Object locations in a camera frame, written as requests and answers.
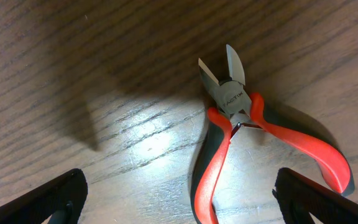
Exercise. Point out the red handled pliers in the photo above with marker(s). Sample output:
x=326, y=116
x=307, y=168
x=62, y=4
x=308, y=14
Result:
x=235, y=108

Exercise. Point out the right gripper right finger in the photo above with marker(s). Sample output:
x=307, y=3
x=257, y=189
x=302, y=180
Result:
x=300, y=199

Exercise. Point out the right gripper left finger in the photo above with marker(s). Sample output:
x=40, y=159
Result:
x=60, y=200

